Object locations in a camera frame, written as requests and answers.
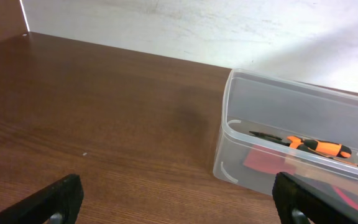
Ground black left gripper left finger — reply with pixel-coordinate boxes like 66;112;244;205
0;174;84;224

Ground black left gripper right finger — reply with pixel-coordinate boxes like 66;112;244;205
272;172;358;224

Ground red handled cutting pliers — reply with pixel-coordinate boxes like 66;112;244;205
331;185;358;210

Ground orange black needle-nose pliers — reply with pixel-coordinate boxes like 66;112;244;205
250;131;358;167

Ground clear plastic container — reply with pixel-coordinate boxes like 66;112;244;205
213;69;358;188

